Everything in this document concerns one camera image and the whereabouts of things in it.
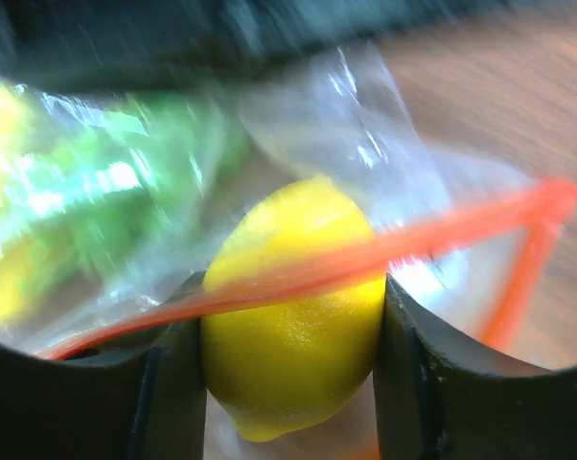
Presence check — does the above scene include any yellow fake lemon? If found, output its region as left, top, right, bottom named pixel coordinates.
left=200, top=177, right=385, bottom=442

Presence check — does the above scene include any dark green fake pepper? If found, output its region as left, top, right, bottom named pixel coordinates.
left=11, top=92, right=246, bottom=293

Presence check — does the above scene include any clear zip top bag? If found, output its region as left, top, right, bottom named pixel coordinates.
left=0, top=45, right=577, bottom=355

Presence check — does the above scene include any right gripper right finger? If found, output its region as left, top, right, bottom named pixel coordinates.
left=373, top=279, right=577, bottom=459

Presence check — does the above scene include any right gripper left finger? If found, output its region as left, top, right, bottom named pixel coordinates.
left=0, top=270, right=208, bottom=460

